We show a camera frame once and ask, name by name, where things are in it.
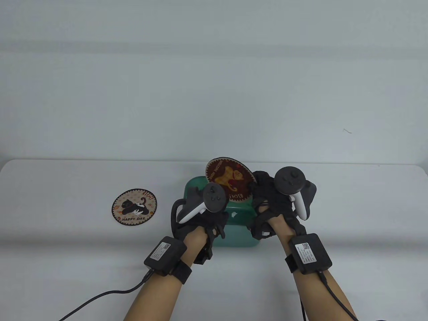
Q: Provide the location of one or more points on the person's left hand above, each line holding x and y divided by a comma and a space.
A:
209, 224

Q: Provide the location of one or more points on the person's right hand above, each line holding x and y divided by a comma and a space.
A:
271, 197

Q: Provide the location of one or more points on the brown dog coaster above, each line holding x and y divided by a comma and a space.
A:
230, 180

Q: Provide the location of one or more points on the beige cat coaster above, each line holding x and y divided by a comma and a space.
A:
133, 220

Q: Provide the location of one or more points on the person's left forearm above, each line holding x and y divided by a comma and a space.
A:
157, 294

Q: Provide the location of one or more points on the person's right forearm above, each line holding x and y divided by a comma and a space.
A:
314, 294

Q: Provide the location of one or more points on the black white right hand controller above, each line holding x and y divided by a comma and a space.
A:
291, 180

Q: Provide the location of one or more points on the black white hand controller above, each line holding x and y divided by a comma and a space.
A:
291, 180
214, 197

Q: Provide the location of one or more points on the black white left hand controller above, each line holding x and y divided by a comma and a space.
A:
214, 197

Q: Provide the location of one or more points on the green plastic bin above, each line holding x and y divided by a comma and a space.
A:
239, 234

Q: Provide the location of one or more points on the black left wrist box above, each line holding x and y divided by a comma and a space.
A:
164, 255

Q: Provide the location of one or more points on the black wrist box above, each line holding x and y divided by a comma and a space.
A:
309, 253
164, 255

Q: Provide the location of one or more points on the black right wrist box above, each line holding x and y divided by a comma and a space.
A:
309, 253

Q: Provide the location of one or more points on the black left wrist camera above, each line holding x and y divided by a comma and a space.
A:
203, 257

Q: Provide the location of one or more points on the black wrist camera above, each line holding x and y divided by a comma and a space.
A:
203, 257
259, 232

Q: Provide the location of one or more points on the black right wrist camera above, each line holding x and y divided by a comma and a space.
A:
259, 232

